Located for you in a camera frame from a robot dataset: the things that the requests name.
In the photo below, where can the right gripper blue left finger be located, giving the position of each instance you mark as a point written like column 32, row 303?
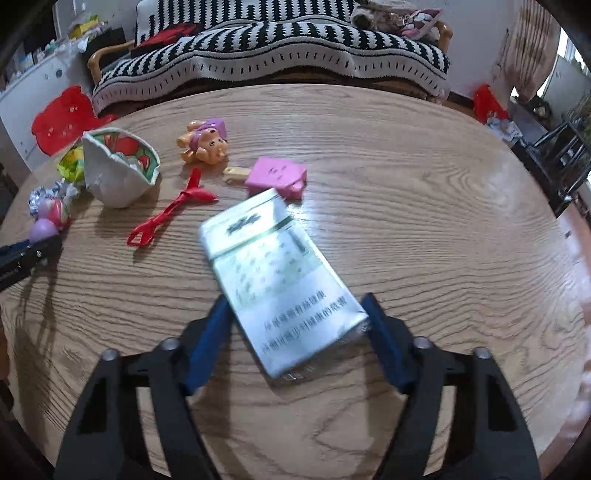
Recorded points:
column 104, row 437

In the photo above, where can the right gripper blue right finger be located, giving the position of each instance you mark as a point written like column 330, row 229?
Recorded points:
column 489, row 437

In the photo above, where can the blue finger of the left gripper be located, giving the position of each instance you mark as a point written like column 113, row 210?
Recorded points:
column 18, row 260

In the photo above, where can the silver foil wrapper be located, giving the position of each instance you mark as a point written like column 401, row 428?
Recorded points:
column 62, row 190

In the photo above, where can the yellow green snack bag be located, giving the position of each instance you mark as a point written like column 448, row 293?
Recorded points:
column 71, row 165

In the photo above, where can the white green cigarette pack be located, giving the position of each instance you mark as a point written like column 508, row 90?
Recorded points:
column 290, row 303

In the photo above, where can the purple pink pig toy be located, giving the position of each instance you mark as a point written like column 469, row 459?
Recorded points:
column 51, row 218

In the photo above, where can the red plastic toy tongs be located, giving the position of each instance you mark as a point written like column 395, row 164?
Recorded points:
column 144, row 233

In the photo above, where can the red pig plastic chair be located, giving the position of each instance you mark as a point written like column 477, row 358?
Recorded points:
column 65, row 119

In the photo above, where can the white cabinet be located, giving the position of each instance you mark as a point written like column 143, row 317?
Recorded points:
column 26, row 97

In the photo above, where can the orange purple puppy toy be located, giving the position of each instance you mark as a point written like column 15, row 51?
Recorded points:
column 205, row 142

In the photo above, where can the pink popsicle toy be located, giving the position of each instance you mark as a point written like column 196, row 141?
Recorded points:
column 287, row 177

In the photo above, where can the black wooden chair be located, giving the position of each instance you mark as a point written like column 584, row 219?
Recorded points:
column 559, row 161

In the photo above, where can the striped black white sofa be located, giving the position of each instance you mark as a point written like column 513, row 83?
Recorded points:
column 244, row 41

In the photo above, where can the red bag on floor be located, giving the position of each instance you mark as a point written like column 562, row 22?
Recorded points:
column 486, row 105

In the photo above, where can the striped beige curtain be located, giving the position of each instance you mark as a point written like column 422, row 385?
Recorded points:
column 531, row 51

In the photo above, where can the pile of clothes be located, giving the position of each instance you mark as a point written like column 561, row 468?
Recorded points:
column 401, row 18

